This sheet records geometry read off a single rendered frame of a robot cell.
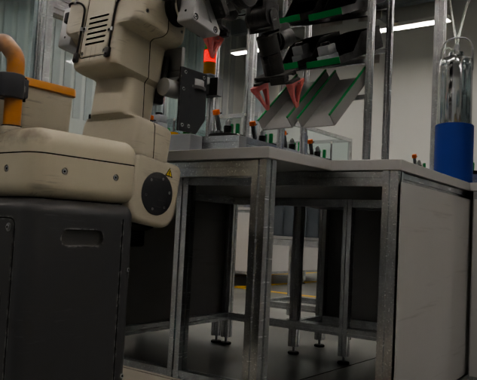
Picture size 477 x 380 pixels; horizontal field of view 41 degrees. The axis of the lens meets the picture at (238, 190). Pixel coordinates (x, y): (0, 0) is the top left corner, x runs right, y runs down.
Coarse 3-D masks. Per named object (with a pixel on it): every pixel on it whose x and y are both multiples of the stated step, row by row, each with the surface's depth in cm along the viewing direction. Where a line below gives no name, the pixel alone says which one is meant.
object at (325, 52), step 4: (320, 44) 210; (324, 44) 208; (328, 44) 209; (332, 44) 209; (320, 48) 209; (324, 48) 208; (328, 48) 207; (332, 48) 209; (320, 52) 210; (324, 52) 209; (328, 52) 208; (332, 52) 209; (336, 52) 211; (320, 56) 210; (324, 56) 208; (328, 56) 207; (332, 56) 209; (336, 56) 211
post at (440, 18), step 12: (444, 0) 305; (444, 12) 305; (444, 24) 305; (444, 36) 306; (432, 84) 305; (432, 96) 305; (432, 108) 304; (432, 120) 304; (432, 132) 304; (432, 144) 303; (432, 156) 303; (432, 168) 302
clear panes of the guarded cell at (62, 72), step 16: (0, 0) 286; (16, 0) 280; (32, 0) 274; (0, 16) 286; (16, 16) 279; (32, 16) 273; (0, 32) 285; (16, 32) 278; (32, 32) 272; (32, 48) 271; (0, 64) 283; (32, 64) 271; (64, 64) 343; (48, 80) 334; (64, 80) 343; (80, 80) 353; (80, 96) 353; (80, 112) 353; (80, 128) 353
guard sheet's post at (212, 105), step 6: (216, 54) 261; (216, 60) 261; (216, 66) 261; (216, 72) 262; (210, 102) 261; (216, 102) 261; (210, 108) 260; (216, 108) 261; (210, 114) 259; (210, 120) 259; (210, 126) 259
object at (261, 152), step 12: (168, 156) 180; (180, 156) 178; (192, 156) 175; (204, 156) 172; (216, 156) 170; (228, 156) 167; (240, 156) 165; (252, 156) 163; (264, 156) 160; (276, 156) 162; (288, 156) 167; (300, 156) 171; (312, 156) 176; (288, 168) 185; (300, 168) 183; (312, 168) 181; (324, 168) 181
